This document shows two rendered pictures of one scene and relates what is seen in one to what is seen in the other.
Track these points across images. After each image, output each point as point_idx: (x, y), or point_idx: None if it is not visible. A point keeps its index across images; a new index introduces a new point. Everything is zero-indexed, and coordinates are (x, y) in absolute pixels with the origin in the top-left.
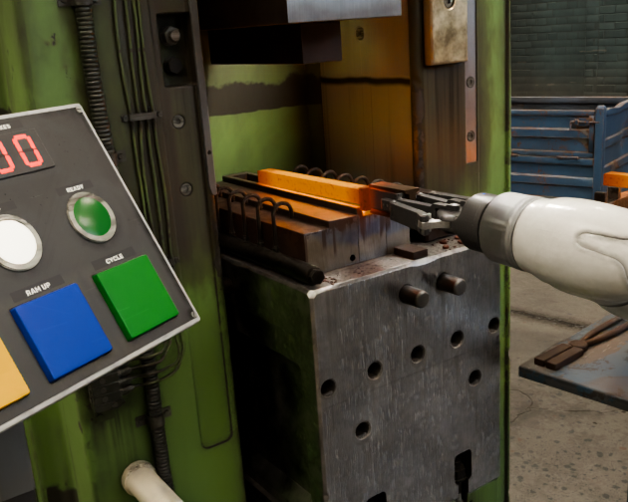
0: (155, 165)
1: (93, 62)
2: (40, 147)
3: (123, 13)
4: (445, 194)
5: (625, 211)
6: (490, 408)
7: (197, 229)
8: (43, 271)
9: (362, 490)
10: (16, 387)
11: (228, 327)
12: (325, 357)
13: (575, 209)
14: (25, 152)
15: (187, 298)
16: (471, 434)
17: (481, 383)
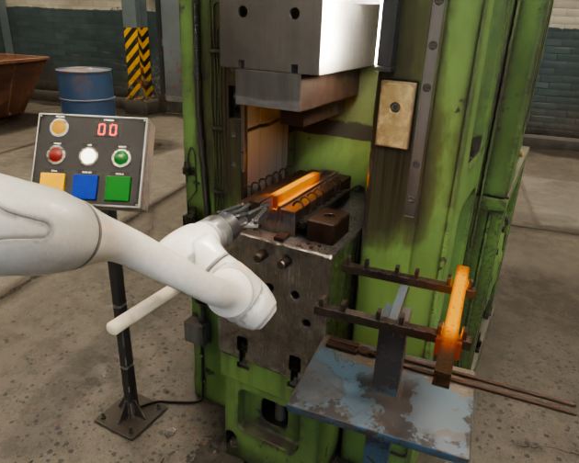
0: (221, 150)
1: (196, 101)
2: (118, 129)
3: (214, 83)
4: (261, 211)
5: (173, 238)
6: (316, 347)
7: (236, 184)
8: (92, 167)
9: (235, 329)
10: None
11: None
12: None
13: (177, 229)
14: (111, 129)
15: (139, 198)
16: (301, 352)
17: (311, 330)
